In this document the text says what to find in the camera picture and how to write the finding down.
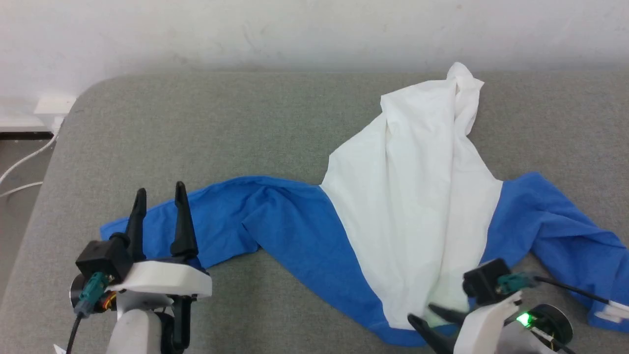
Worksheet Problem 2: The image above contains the white floor cable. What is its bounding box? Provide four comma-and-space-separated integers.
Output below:
0, 181, 44, 198
0, 118, 60, 186

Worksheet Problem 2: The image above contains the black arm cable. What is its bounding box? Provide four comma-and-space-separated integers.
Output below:
533, 276, 613, 304
65, 309, 85, 354

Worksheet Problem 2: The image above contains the black baseboard strip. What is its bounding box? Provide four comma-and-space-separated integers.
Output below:
0, 131, 54, 141

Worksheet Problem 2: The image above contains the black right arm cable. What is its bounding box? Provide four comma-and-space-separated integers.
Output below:
533, 276, 613, 304

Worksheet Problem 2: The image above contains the white wall socket box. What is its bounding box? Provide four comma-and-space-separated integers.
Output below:
34, 94, 77, 115

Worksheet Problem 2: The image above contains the grey fabric sofa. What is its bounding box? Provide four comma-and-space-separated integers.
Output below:
0, 69, 629, 354

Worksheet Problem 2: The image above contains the white right cable label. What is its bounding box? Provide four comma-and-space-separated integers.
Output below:
592, 299, 629, 323

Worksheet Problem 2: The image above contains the blue and white shirt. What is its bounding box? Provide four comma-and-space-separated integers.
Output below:
100, 61, 629, 347

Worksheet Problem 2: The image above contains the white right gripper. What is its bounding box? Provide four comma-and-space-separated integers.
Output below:
407, 291, 523, 354

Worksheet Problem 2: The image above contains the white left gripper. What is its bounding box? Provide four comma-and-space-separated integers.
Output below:
110, 181, 213, 298

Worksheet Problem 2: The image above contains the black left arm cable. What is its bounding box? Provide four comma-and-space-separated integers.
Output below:
65, 309, 85, 354

